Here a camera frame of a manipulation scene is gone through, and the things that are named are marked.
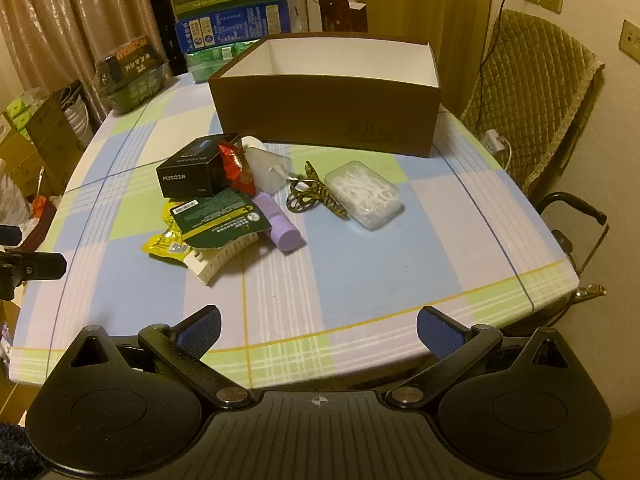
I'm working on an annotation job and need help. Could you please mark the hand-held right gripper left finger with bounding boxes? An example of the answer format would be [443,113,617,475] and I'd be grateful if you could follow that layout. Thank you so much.
[45,305,256,409]

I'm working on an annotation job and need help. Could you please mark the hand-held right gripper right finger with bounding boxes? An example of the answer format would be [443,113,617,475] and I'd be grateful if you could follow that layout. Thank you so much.
[385,306,596,408]

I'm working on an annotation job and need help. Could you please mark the white hair claw clip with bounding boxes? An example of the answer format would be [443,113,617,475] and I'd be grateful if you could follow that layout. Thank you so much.
[184,232,257,287]

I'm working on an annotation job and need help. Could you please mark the yellow snack packet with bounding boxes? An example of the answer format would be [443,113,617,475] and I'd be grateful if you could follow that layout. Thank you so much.
[141,200,196,261]

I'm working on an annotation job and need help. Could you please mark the dark green card packet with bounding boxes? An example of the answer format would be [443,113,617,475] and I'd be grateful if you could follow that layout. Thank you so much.
[167,189,264,251]

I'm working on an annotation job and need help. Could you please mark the white translucent pouch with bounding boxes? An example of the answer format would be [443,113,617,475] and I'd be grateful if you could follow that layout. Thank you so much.
[241,136,292,196]

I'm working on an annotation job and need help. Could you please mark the brown cardboard box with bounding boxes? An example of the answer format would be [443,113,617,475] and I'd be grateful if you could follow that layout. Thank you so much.
[207,31,443,159]

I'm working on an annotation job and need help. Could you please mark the clear plastic bag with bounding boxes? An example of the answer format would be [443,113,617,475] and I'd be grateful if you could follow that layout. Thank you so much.
[0,170,31,231]

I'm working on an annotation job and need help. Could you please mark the purple tube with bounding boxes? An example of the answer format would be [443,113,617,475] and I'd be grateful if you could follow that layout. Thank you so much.
[251,192,307,253]

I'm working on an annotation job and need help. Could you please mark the clear floss pick box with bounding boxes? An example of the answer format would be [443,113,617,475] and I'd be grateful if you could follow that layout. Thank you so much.
[324,160,404,231]

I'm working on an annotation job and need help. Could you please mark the small black box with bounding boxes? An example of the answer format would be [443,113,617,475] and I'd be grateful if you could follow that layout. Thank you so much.
[156,133,243,198]

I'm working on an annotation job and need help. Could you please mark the red snack packet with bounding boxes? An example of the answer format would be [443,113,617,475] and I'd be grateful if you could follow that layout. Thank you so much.
[218,140,257,196]

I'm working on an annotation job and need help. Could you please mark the dark fuzzy cloth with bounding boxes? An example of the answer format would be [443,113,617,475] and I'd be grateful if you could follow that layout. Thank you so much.
[0,422,31,480]

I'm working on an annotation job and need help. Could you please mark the tiger-striped hair clip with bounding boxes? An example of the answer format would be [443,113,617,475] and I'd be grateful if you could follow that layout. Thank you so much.
[286,160,350,221]

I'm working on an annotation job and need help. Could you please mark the white charger plug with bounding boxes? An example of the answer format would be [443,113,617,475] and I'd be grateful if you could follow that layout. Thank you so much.
[482,129,513,171]

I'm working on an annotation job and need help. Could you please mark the green black lidded container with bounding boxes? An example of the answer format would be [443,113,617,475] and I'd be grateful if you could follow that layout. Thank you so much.
[95,35,171,115]

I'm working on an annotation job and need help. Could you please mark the brown curtain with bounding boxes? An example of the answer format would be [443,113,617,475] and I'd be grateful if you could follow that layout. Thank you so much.
[0,0,166,126]

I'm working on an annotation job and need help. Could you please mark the quilted chair cover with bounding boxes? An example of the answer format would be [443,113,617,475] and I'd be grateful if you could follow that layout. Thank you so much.
[460,8,605,196]

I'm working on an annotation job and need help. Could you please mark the green wrapped pack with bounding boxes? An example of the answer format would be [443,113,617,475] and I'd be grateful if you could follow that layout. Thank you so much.
[185,42,258,83]

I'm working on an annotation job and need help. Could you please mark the blue printed carton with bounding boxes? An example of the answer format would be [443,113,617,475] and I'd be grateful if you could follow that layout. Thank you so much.
[174,0,292,53]

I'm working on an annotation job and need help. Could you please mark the yellow curtain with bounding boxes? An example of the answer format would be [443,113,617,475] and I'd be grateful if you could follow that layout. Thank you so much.
[355,0,496,111]

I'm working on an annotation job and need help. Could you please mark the dark red gift bag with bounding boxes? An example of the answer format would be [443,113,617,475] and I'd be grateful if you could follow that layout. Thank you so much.
[318,0,369,34]

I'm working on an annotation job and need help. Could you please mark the black metal chair frame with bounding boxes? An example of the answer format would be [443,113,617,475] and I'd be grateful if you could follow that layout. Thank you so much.
[535,192,611,326]

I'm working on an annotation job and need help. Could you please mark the dark power cable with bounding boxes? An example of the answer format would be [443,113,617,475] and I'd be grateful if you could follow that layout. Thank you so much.
[477,0,528,136]

